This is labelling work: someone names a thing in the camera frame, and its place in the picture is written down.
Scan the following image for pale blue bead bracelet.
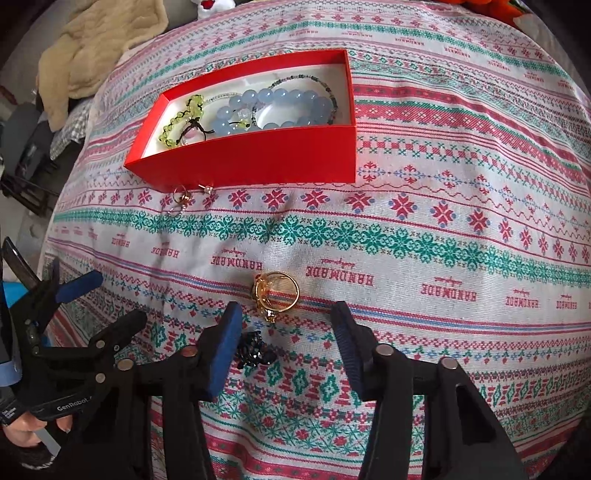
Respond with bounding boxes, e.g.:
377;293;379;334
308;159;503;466
210;88;335;137

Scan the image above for red jewelry box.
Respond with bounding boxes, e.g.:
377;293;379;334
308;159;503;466
124;49;356;192

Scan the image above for person's left hand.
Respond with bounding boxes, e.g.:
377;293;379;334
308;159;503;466
2;412;47;448

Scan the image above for black bead ornament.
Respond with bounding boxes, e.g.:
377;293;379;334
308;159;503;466
235;331;277;369

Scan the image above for black chair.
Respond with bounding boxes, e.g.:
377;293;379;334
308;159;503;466
1;103;58;217

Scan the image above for small gold earrings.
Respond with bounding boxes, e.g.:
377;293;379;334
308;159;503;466
166;184;213;217

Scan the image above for patterned bedspread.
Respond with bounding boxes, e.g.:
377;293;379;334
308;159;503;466
44;1;590;479

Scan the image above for beige quilted blanket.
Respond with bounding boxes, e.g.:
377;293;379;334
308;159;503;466
37;0;168;132

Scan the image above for white bunny plush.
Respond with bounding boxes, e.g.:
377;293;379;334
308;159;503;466
197;0;235;20

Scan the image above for orange pumpkin plush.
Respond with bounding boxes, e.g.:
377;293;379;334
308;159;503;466
438;0;529;26

